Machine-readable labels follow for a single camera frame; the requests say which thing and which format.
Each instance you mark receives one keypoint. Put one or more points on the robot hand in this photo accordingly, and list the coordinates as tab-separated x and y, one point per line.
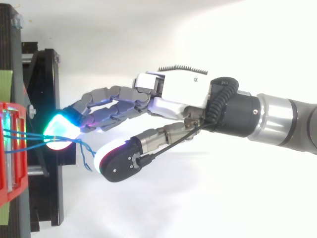
183	91

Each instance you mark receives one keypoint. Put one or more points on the red bin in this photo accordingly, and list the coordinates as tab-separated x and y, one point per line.
15	148

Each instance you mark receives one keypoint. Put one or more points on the black stand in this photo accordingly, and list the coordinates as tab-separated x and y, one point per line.
47	124

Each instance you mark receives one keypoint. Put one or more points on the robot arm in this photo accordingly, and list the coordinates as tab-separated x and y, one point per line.
272	119

